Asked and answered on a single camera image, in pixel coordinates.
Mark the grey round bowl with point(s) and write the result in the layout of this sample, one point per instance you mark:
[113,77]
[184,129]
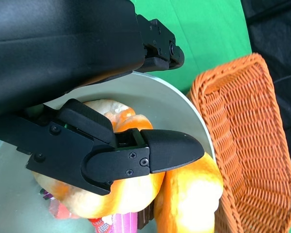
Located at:
[160,104]

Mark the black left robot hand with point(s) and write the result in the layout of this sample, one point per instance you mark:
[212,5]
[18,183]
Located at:
[51,48]

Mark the orange striped bread roll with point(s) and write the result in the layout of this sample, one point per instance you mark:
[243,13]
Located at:
[126,199]
[191,199]

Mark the orange wicker basket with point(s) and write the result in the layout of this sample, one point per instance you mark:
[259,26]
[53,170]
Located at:
[247,145]

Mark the red cake with cherries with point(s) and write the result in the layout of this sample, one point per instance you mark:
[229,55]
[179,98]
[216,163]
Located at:
[63,211]

